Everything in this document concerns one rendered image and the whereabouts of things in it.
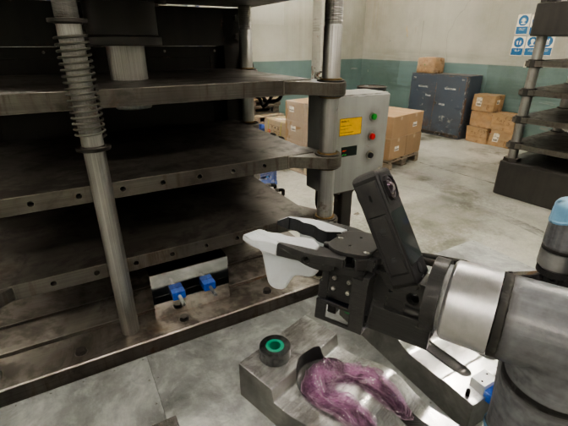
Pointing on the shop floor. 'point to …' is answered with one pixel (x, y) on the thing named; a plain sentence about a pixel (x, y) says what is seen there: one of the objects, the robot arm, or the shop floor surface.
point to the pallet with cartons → (402, 136)
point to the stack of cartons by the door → (489, 121)
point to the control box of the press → (352, 142)
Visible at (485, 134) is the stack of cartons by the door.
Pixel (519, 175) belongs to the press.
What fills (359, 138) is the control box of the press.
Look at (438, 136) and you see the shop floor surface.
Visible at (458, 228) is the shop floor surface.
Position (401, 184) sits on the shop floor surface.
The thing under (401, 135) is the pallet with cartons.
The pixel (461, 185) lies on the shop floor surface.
